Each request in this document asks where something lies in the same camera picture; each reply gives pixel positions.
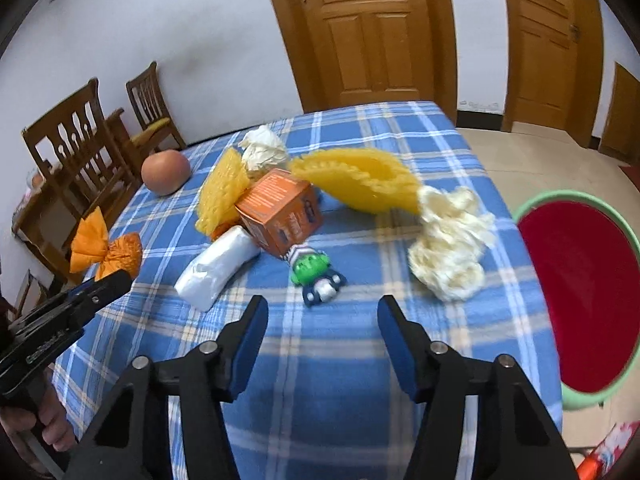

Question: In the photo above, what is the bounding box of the red floral cloth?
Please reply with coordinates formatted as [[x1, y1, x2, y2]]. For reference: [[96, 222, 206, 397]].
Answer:
[[575, 420, 640, 480]]

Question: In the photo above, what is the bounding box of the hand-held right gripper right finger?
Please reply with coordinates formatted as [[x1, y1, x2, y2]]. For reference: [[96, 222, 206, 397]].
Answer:
[[377, 295, 581, 480]]

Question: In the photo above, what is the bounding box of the yellow foam fruit net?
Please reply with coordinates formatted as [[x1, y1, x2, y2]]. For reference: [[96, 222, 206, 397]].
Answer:
[[195, 147, 251, 236], [289, 149, 423, 216]]

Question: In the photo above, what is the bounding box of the large wooden chair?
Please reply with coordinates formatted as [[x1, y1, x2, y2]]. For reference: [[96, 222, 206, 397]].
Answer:
[[22, 77, 141, 281]]

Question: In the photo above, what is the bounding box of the green and blue toy figure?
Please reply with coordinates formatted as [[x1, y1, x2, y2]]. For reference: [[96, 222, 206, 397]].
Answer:
[[282, 245, 347, 307]]

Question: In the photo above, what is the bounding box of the orange cylinder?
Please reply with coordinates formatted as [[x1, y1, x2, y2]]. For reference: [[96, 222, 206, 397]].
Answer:
[[575, 455, 601, 480]]

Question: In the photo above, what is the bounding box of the low wooden cabinet door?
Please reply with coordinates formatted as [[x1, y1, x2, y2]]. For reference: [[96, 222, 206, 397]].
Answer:
[[598, 61, 640, 166]]

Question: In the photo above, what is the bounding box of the wooden panel door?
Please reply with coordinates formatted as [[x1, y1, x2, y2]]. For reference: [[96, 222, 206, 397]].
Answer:
[[259, 0, 458, 126]]

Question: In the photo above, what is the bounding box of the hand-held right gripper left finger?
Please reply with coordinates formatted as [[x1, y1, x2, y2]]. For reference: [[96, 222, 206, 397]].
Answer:
[[65, 295, 269, 480]]

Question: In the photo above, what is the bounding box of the red basin with green rim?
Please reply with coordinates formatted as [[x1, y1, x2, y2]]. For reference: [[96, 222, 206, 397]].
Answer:
[[511, 190, 640, 411]]

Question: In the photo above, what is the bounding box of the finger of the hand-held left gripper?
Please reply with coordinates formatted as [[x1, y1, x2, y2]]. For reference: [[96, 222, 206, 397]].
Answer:
[[62, 270, 132, 318]]

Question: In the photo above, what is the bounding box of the black cable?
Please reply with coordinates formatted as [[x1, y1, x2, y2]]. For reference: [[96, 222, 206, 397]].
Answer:
[[20, 430, 66, 478]]

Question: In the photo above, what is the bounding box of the small white paper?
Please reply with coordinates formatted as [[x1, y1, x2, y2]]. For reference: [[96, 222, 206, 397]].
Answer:
[[238, 125, 290, 181]]

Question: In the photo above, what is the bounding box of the person's left hand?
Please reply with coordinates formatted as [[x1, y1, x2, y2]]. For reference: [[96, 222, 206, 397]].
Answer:
[[0, 382, 78, 455]]

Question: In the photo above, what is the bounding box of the apple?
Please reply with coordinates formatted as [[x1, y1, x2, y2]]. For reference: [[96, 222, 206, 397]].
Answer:
[[141, 150, 192, 197]]

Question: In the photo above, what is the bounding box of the orange mesh cloth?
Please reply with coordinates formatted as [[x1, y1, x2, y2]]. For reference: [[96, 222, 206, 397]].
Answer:
[[69, 208, 143, 283]]

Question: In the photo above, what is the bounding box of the wooden door with metal handle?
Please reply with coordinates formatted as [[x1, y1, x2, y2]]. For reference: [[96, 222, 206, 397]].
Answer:
[[500, 0, 606, 148]]

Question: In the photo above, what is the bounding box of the wooden chair with yellow cushion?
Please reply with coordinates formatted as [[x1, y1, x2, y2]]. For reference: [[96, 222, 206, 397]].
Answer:
[[125, 61, 188, 153]]

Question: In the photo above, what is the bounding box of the blue plaid tablecloth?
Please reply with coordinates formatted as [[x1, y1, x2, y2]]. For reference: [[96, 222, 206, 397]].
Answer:
[[50, 101, 566, 480]]

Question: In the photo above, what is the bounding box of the wooden side table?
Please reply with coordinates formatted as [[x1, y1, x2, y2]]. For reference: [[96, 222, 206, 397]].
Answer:
[[11, 160, 88, 286]]

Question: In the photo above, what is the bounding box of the large cream paper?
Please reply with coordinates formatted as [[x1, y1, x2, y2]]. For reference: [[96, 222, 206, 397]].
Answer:
[[407, 185, 497, 303]]

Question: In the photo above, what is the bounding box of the white plastic packet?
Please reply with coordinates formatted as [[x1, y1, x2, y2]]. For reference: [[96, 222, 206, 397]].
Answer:
[[174, 225, 261, 312]]

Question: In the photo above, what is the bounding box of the orange cardboard box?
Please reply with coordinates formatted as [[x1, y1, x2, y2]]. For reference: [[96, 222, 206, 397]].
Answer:
[[235, 169, 323, 261]]

